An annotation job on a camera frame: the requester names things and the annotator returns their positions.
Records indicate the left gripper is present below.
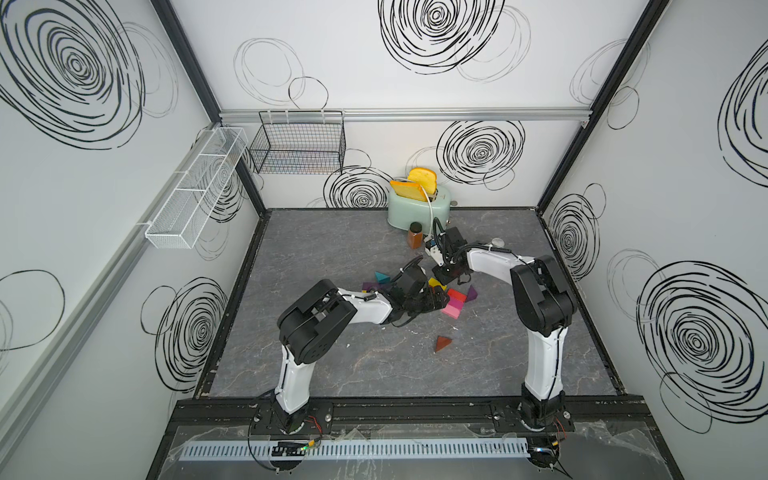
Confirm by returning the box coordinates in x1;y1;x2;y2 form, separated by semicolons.
401;284;450;316

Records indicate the yellow block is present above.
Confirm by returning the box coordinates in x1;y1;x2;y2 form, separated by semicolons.
428;278;447;290

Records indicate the magenta block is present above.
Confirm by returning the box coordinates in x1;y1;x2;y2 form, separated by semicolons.
447;298;464;311

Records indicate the purple triangle block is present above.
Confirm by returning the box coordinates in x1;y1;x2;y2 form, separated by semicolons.
466;286;478;302

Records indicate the brown triangle block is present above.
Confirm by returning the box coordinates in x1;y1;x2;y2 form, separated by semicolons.
434;336;453;353

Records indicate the teal triangle block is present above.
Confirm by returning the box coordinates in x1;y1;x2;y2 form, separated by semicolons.
375;271;391;284

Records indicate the red block front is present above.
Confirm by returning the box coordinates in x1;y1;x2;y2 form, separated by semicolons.
447;289;467;303

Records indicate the light pink block front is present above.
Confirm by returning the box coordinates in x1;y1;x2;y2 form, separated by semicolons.
441;305;462;319

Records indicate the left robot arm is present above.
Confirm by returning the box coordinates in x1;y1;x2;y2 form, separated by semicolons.
274;256;450;419

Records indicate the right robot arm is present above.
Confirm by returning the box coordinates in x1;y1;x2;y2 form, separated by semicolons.
425;218;577;431

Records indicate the brown spice bottle black cap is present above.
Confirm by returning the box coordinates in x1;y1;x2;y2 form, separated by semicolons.
407;222;423;249

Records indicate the mint green toaster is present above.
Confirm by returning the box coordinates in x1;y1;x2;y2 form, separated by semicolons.
387;188;453;234

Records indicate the front toast slice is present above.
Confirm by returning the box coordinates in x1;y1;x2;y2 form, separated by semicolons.
390;180;430;202

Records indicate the toast slice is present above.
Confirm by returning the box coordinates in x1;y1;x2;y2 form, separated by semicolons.
407;167;438;196
390;180;430;202

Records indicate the rear toast slice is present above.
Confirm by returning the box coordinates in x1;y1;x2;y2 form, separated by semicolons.
407;167;438;196

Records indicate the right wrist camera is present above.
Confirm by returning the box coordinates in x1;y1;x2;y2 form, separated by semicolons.
424;237;445;266

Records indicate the white toaster power cable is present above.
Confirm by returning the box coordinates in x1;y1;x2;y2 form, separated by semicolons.
417;183;437;247

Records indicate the grey slotted cable duct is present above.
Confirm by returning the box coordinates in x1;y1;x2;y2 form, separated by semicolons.
178;438;530;462

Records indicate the black wire basket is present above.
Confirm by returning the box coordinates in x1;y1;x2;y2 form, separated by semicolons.
249;110;346;175

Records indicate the black mounting rail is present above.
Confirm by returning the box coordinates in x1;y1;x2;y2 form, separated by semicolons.
166;395;651;435

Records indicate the white wire shelf basket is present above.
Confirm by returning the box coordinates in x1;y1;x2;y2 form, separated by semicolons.
145;126;247;249

